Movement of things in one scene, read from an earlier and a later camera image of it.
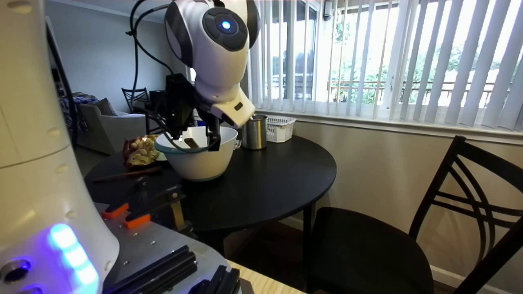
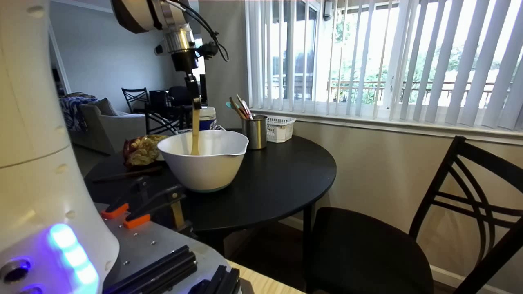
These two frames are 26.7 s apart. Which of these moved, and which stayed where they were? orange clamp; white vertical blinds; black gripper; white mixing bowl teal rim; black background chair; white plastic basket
Moved: black gripper; white mixing bowl teal rim
Stayed: black background chair; orange clamp; white plastic basket; white vertical blinds
